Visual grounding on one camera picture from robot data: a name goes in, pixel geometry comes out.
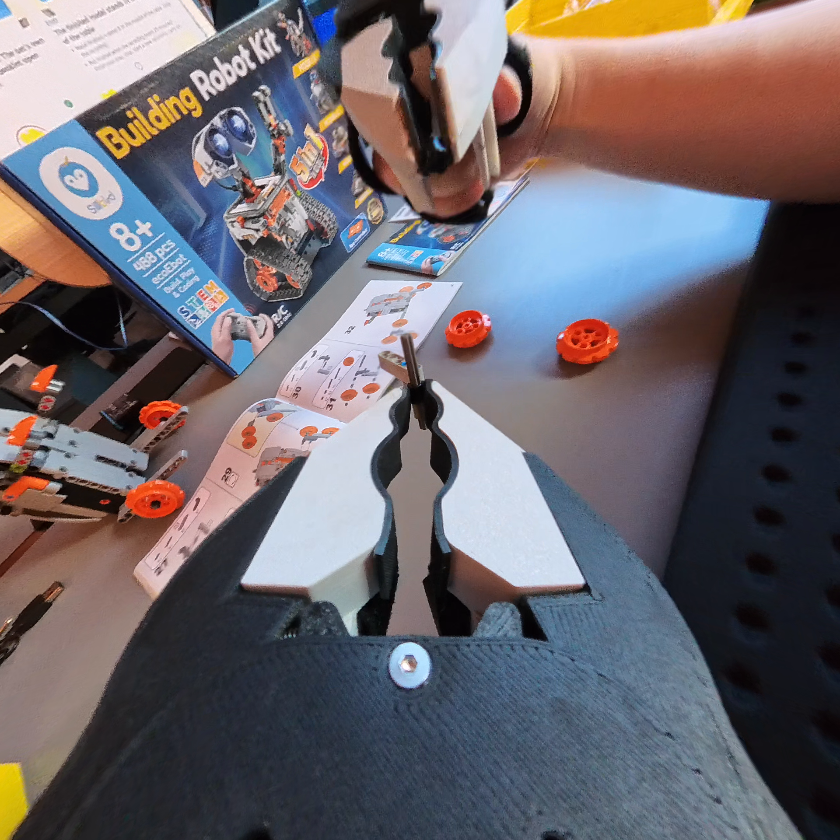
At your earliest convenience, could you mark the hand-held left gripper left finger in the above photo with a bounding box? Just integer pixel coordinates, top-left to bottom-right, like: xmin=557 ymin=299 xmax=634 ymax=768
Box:
xmin=241 ymin=385 xmax=410 ymax=624

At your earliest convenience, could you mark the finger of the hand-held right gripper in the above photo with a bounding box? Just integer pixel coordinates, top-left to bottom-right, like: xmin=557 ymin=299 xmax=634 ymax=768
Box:
xmin=339 ymin=33 xmax=445 ymax=181
xmin=423 ymin=0 xmax=509 ymax=169

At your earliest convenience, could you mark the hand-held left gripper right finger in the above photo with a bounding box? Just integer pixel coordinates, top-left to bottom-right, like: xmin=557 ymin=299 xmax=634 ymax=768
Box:
xmin=427 ymin=381 xmax=588 ymax=624

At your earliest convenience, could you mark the instruction booklet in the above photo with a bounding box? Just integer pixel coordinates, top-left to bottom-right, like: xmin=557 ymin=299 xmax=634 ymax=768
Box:
xmin=134 ymin=279 xmax=464 ymax=599

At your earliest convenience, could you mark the orange toy wheel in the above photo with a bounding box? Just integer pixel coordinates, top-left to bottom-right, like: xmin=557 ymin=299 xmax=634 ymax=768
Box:
xmin=444 ymin=310 xmax=493 ymax=349
xmin=556 ymin=319 xmax=620 ymax=366

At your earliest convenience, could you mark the yellow plastic parts bin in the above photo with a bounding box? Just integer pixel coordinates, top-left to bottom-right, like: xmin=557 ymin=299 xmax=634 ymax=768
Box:
xmin=0 ymin=762 xmax=30 ymax=840

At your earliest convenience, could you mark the person's right forearm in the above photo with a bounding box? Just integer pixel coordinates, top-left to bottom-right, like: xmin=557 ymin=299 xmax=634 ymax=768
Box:
xmin=552 ymin=0 xmax=840 ymax=207

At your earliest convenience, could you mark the grey desk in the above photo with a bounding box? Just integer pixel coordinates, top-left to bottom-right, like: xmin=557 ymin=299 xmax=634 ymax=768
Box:
xmin=0 ymin=158 xmax=775 ymax=815

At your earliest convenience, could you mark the wooden office desk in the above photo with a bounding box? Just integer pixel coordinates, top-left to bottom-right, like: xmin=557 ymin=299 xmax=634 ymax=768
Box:
xmin=0 ymin=182 xmax=114 ymax=290

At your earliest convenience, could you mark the person's right hand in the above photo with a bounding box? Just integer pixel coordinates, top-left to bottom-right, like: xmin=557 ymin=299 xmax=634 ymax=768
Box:
xmin=372 ymin=37 xmax=568 ymax=221

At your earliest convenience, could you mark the blue cover booklet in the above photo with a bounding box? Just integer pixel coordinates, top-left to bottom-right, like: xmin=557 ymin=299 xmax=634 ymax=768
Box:
xmin=367 ymin=217 xmax=497 ymax=278

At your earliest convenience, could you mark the small yellow bin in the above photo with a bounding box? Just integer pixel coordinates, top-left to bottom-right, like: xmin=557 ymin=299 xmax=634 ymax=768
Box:
xmin=506 ymin=0 xmax=756 ymax=38

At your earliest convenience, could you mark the blue robot kit box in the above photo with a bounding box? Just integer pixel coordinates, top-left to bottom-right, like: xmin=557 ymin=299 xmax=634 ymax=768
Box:
xmin=0 ymin=0 xmax=395 ymax=379

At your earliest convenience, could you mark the partly built toy robot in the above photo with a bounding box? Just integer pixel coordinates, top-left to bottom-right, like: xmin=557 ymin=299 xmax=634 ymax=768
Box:
xmin=0 ymin=365 xmax=190 ymax=523

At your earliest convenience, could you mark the black foam mat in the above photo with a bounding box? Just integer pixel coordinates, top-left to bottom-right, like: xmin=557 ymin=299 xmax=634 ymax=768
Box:
xmin=661 ymin=201 xmax=840 ymax=840

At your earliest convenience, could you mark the curled white poster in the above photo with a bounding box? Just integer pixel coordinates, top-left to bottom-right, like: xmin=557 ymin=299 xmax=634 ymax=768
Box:
xmin=0 ymin=0 xmax=217 ymax=161

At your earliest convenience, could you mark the black cable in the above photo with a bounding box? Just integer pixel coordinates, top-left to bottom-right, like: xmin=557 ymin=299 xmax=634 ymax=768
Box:
xmin=0 ymin=582 xmax=65 ymax=665

